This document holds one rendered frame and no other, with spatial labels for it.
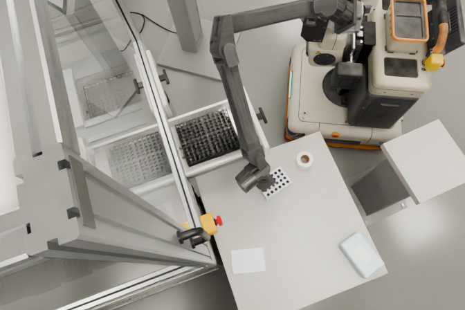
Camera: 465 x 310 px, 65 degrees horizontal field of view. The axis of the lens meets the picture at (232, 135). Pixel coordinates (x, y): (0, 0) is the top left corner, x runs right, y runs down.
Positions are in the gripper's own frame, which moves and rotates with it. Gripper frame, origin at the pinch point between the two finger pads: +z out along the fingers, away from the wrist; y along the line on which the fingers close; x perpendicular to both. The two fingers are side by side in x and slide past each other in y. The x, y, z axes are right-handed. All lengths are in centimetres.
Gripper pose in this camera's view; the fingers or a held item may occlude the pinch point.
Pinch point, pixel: (260, 182)
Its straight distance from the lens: 148.5
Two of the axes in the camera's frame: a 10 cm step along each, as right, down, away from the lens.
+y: 6.0, 7.3, -3.2
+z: 0.3, 3.8, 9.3
